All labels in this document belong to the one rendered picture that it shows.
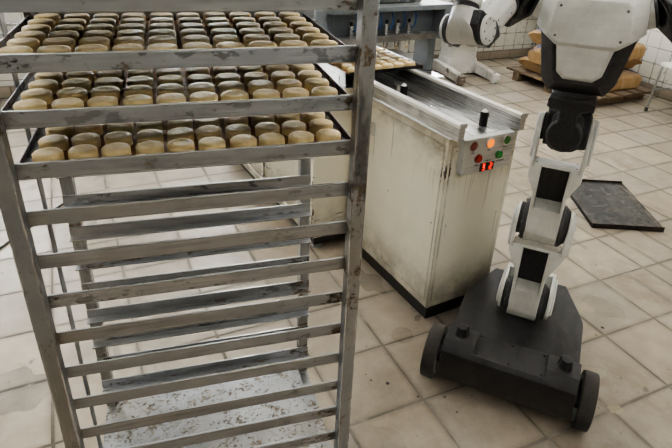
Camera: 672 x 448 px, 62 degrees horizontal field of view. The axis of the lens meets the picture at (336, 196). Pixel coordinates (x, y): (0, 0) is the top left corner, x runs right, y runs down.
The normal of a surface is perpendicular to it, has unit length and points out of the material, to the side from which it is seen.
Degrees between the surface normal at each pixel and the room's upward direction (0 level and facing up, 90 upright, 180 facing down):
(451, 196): 90
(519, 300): 92
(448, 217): 90
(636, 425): 0
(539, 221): 92
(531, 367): 0
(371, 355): 0
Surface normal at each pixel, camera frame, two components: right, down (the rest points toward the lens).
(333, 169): 0.47, 0.42
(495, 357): 0.04, -0.89
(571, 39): -0.42, 0.40
